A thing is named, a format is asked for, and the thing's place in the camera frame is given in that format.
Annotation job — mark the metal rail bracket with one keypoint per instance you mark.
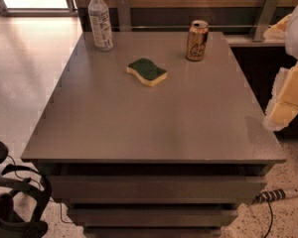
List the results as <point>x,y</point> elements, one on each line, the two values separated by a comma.
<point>124,15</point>
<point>263,20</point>

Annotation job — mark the gold soda can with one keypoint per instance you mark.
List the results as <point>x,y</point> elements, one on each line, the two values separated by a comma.
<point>197,40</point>

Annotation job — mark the black VR headset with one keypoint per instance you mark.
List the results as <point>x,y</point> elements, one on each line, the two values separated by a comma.
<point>11,223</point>

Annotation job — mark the right metal rail bracket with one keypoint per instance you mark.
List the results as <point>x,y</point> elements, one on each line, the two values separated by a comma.
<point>263,20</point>

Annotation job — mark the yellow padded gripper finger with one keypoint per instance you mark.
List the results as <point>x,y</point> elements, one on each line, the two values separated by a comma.
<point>282,108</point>
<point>278,30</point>

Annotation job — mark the clear plastic water bottle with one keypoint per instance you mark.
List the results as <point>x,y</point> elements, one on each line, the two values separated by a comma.
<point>100,24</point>

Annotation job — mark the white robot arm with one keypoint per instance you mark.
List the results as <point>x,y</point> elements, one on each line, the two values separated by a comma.
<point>291,39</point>

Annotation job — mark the green and yellow sponge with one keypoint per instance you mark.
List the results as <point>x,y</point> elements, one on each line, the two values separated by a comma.
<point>147,72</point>

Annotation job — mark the left metal rail bracket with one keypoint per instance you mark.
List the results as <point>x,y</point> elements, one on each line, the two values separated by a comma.
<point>124,15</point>

